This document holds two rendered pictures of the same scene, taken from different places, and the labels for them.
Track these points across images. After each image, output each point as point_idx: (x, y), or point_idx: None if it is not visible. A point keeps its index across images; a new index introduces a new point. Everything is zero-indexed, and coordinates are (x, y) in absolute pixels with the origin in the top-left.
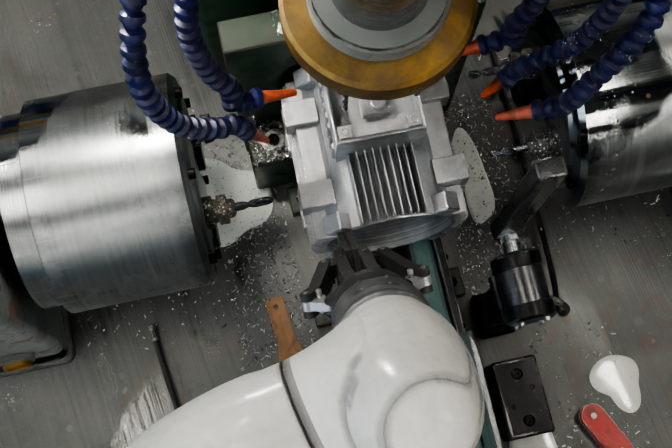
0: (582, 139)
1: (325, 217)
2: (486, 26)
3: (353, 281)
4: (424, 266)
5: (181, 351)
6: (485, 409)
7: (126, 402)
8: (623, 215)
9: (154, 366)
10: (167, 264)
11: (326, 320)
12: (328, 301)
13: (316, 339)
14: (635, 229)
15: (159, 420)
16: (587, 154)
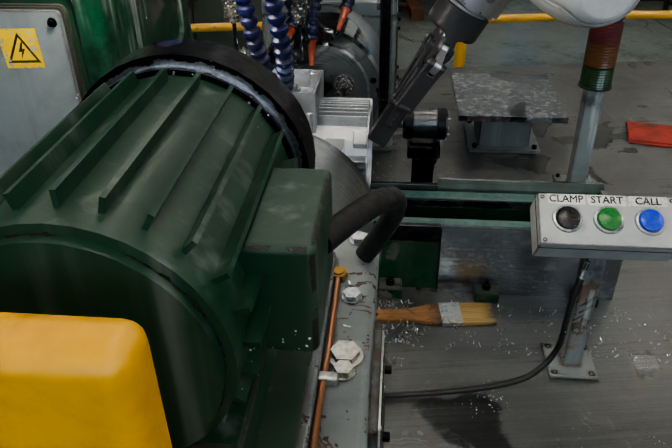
0: (357, 44)
1: (354, 140)
2: None
3: (438, 6)
4: (426, 33)
5: (394, 383)
6: (492, 182)
7: (432, 434)
8: (374, 167)
9: (402, 405)
10: (360, 188)
11: (398, 284)
12: (441, 42)
13: (409, 301)
14: (384, 165)
15: None
16: (365, 49)
